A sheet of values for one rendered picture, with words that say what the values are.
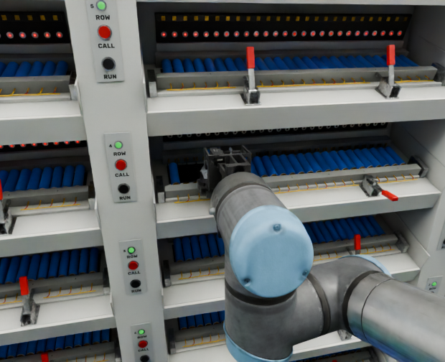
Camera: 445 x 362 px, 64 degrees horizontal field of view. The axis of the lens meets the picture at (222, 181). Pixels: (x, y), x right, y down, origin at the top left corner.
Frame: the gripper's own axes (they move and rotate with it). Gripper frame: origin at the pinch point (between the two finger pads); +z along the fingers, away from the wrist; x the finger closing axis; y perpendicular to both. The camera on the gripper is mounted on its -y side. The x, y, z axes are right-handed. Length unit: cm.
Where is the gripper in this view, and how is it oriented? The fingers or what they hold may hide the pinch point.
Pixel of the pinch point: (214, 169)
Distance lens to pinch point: 71.9
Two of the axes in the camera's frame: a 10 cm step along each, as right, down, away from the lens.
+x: -9.8, 0.8, -1.8
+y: -0.1, -9.3, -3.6
